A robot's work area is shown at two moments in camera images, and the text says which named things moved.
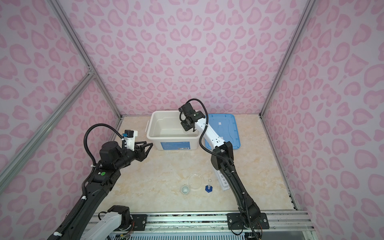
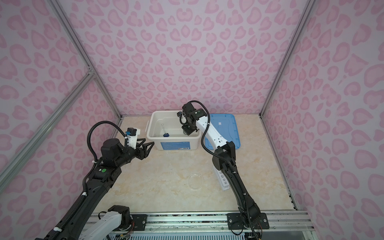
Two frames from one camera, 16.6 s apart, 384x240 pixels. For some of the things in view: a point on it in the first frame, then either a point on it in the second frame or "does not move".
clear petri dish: x=195 y=181 does not move
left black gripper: x=143 y=154 does not move
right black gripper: x=185 y=126 does not move
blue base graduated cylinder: x=208 y=188 to x=165 y=134
